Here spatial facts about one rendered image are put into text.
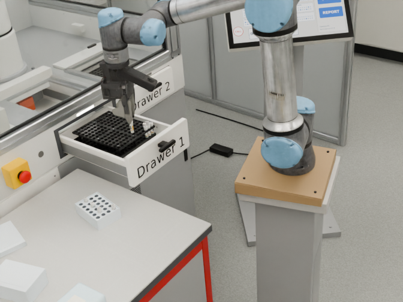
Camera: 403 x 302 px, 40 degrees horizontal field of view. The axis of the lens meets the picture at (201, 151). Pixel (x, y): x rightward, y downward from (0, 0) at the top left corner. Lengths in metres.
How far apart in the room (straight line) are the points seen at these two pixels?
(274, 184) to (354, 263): 1.01
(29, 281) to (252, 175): 0.74
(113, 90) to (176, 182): 0.91
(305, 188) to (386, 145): 1.83
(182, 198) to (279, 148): 1.11
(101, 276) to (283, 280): 0.75
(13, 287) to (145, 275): 0.33
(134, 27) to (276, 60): 0.41
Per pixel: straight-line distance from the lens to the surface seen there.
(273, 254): 1.96
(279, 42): 1.44
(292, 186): 1.73
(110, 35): 1.62
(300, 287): 2.04
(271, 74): 1.47
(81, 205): 1.76
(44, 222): 1.77
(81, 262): 1.60
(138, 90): 2.12
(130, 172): 1.70
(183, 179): 2.56
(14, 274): 1.55
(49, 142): 1.90
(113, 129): 1.90
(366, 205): 2.99
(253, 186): 1.72
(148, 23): 1.57
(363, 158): 3.36
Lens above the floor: 1.81
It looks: 32 degrees down
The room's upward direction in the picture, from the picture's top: 5 degrees counter-clockwise
